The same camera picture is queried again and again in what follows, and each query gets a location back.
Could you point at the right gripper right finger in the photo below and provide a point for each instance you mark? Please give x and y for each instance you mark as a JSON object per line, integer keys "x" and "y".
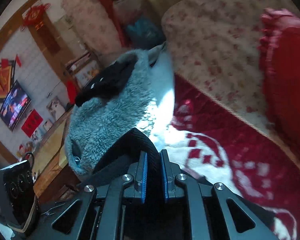
{"x": 213, "y": 211}

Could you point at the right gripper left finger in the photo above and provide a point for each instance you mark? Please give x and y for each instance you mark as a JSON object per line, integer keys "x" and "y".
{"x": 96, "y": 212}

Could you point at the black knit pants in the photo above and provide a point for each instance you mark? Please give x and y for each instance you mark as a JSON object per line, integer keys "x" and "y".
{"x": 154, "y": 172}

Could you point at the red white plush blanket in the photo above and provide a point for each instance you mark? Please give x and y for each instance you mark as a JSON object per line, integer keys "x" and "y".
{"x": 208, "y": 141}

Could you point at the grey fleece jacket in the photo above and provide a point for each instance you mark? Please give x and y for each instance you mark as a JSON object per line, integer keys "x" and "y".
{"x": 146, "y": 102}

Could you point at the black garment on jacket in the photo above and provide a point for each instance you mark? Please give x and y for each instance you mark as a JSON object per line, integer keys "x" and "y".
{"x": 108, "y": 83}

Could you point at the red Chinese knot decoration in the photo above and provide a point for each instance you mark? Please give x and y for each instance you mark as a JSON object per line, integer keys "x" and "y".
{"x": 34, "y": 16}

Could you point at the red heart ruffled pillow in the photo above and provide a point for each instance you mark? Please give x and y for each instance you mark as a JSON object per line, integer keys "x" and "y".
{"x": 279, "y": 61}

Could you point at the floral beige quilt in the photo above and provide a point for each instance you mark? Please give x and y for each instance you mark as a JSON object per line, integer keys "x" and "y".
{"x": 214, "y": 46}

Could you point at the teal plastic bag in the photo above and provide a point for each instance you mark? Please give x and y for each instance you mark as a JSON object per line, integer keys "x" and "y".
{"x": 144, "y": 34}

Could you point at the wall television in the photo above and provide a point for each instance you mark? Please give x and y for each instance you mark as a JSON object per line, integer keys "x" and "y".
{"x": 14, "y": 106}

